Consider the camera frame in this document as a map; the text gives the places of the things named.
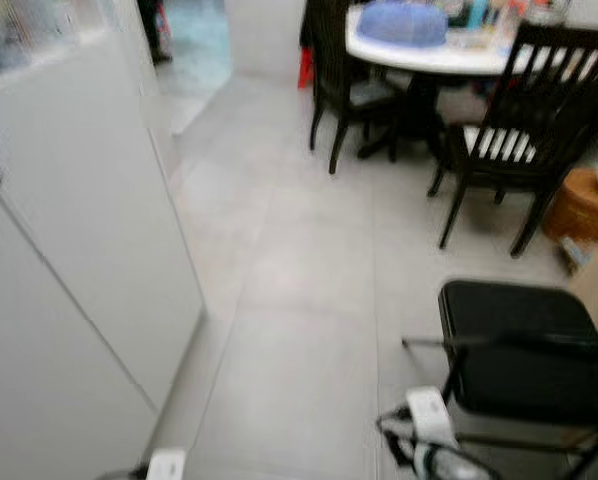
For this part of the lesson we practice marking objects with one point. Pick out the black folding chair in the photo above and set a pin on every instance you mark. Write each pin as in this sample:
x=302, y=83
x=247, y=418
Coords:
x=519, y=340

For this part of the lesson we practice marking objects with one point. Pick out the blue mesh food cover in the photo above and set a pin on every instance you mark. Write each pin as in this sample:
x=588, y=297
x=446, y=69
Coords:
x=402, y=25

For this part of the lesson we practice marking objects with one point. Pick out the white round dining table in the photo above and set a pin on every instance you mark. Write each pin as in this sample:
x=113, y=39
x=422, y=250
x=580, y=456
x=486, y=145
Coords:
x=419, y=58

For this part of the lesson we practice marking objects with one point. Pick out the dark wooden slatted chair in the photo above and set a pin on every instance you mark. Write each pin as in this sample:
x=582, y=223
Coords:
x=569, y=120
x=331, y=60

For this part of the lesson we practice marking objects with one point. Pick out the red plastic stool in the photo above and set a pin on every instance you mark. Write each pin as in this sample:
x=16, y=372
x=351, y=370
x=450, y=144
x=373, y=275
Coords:
x=305, y=68

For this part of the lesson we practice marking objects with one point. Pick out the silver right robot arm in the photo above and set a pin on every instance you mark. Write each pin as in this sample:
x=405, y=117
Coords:
x=454, y=465

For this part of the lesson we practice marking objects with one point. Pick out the white tall cabinet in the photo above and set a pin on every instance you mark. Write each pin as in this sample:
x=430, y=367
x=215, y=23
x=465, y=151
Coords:
x=69, y=260

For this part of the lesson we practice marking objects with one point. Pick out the dark upright background object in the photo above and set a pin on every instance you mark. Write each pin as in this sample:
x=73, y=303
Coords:
x=154, y=30

